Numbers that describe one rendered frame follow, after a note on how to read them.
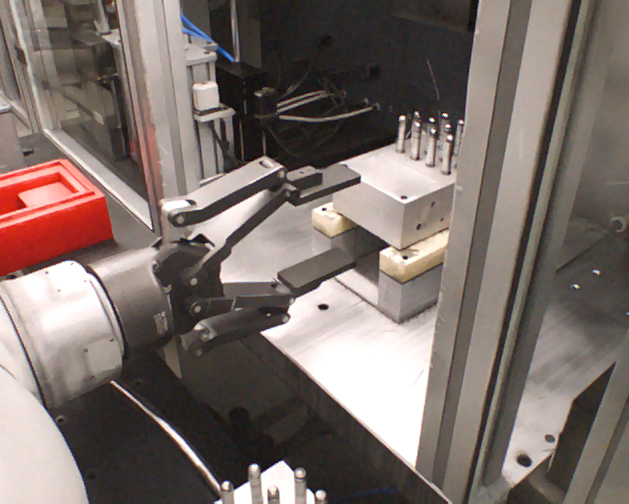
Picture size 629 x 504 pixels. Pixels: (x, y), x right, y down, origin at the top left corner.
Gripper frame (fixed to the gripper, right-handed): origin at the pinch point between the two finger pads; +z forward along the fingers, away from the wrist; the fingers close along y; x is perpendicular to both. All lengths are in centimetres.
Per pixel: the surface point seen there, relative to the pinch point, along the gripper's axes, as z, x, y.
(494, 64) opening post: -6.4, -19.1, 19.7
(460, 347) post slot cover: -6.3, -20.0, 3.7
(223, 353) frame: 10, 41, -51
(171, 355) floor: 21, 99, -102
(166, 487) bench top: -16.1, 8.0, -32.7
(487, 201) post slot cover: -6.3, -20.0, 13.2
